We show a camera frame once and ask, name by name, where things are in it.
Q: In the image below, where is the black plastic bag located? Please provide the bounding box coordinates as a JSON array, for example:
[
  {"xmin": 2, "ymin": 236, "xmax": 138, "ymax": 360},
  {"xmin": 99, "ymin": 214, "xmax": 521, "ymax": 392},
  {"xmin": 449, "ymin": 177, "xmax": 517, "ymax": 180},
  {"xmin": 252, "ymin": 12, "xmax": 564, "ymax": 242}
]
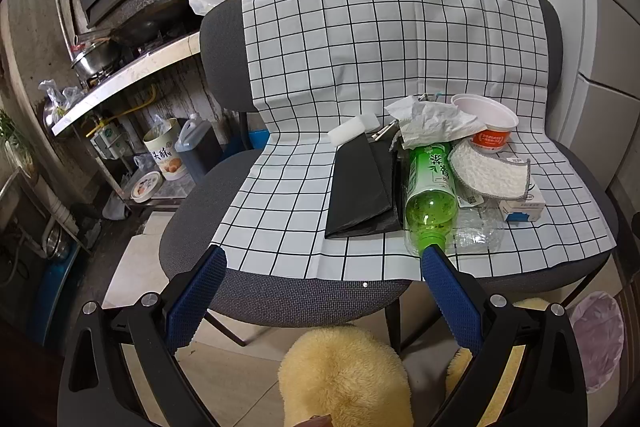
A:
[{"xmin": 324, "ymin": 134, "xmax": 404, "ymax": 239}]

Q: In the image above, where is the red white paper bowl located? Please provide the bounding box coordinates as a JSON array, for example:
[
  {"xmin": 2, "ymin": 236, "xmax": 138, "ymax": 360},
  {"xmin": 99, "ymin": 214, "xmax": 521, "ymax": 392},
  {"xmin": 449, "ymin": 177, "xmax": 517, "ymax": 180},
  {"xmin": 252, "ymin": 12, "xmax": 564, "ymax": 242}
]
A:
[{"xmin": 451, "ymin": 93, "xmax": 520, "ymax": 153}]

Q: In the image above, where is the white sponge block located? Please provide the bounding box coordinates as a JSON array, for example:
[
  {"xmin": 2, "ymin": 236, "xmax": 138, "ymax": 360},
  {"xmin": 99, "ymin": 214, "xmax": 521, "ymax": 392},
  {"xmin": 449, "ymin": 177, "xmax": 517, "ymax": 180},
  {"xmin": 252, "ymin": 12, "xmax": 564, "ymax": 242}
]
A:
[{"xmin": 328, "ymin": 113, "xmax": 381, "ymax": 147}]

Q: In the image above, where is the white refrigerator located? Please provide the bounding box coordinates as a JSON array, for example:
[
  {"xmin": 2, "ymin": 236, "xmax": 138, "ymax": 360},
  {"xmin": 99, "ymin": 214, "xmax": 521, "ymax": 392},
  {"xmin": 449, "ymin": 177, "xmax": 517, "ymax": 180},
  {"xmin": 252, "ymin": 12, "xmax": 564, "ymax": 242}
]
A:
[{"xmin": 546, "ymin": 0, "xmax": 639, "ymax": 187}]

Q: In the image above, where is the white black checkered cloth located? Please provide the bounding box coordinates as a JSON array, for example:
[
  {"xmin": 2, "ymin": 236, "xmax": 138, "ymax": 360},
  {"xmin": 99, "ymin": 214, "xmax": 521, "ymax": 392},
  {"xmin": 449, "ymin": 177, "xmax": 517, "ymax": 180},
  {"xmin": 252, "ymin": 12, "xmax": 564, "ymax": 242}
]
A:
[{"xmin": 213, "ymin": 0, "xmax": 615, "ymax": 282}]

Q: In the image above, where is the small white blue carton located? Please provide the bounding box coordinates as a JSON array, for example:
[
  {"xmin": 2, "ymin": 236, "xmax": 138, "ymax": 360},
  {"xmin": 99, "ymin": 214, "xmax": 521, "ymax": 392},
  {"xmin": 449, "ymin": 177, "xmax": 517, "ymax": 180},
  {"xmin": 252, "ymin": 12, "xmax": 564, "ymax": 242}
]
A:
[{"xmin": 498, "ymin": 181, "xmax": 546, "ymax": 222}]

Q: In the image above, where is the white printed canister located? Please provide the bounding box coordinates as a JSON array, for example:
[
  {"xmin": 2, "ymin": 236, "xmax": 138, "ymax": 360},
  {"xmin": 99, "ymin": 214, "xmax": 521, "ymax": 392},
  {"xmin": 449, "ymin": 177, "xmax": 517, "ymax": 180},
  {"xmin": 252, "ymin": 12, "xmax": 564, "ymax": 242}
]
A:
[{"xmin": 143, "ymin": 118, "xmax": 186, "ymax": 181}]

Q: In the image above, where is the yellow fuzzy slipper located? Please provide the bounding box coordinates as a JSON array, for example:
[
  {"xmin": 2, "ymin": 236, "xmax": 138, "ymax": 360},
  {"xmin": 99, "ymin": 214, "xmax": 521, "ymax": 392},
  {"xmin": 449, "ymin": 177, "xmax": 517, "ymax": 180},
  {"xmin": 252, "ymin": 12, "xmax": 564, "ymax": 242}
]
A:
[{"xmin": 278, "ymin": 325, "xmax": 414, "ymax": 426}]

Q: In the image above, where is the dark liquid plastic jug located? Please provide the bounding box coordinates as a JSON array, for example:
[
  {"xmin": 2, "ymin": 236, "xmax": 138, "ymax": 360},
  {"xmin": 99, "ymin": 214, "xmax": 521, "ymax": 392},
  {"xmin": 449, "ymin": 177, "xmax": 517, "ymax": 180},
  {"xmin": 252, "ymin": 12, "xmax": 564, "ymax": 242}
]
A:
[{"xmin": 175, "ymin": 113, "xmax": 222, "ymax": 184}]

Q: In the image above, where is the white grey dish cloth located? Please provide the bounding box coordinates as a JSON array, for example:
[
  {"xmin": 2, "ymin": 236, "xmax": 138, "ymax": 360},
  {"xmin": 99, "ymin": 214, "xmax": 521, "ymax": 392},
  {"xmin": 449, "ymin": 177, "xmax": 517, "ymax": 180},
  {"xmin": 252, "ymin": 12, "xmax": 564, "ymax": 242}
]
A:
[{"xmin": 448, "ymin": 141, "xmax": 530, "ymax": 200}]

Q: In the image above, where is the steel pot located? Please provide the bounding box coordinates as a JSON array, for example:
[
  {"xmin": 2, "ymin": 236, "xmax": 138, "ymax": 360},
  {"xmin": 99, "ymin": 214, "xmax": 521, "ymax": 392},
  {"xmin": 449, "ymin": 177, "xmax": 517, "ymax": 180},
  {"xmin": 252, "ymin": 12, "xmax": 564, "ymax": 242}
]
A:
[{"xmin": 72, "ymin": 39, "xmax": 119, "ymax": 82}]

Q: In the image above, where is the green plastic bottle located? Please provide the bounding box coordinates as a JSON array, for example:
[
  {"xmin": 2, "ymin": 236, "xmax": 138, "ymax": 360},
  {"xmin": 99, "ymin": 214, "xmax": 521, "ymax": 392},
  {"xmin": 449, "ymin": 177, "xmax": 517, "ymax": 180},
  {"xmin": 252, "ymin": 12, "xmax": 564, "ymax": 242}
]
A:
[{"xmin": 404, "ymin": 143, "xmax": 459, "ymax": 255}]

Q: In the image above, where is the pink lined trash bin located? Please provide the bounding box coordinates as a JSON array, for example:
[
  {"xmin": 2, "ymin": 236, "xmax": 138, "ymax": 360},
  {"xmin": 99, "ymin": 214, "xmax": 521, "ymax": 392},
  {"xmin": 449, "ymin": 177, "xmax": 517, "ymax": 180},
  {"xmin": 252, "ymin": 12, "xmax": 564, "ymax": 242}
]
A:
[{"xmin": 570, "ymin": 291, "xmax": 625, "ymax": 393}]

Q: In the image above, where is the clear plastic wrapper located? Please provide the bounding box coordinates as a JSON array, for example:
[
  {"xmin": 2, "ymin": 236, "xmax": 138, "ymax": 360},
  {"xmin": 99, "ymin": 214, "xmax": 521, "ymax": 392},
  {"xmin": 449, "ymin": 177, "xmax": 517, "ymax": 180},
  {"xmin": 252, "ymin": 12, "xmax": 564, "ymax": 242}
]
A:
[{"xmin": 450, "ymin": 199, "xmax": 506, "ymax": 255}]

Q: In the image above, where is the black wok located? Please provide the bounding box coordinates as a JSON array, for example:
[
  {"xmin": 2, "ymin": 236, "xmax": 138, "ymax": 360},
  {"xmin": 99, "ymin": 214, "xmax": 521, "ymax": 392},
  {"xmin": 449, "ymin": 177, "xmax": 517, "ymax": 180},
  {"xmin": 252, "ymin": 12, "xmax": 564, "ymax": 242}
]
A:
[{"xmin": 108, "ymin": 0, "xmax": 194, "ymax": 48}]

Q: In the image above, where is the white tissue paper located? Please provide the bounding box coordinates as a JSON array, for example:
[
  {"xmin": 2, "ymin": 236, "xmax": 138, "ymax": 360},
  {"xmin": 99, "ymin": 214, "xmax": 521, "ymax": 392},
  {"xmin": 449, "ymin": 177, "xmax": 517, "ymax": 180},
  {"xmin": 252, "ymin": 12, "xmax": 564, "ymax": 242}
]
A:
[{"xmin": 385, "ymin": 95, "xmax": 487, "ymax": 150}]

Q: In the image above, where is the white round lid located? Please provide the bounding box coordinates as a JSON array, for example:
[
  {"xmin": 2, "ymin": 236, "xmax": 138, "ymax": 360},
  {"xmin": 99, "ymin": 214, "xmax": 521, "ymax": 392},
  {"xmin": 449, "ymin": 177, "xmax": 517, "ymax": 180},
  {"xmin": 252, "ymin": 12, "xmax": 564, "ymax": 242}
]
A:
[{"xmin": 130, "ymin": 171, "xmax": 164, "ymax": 204}]

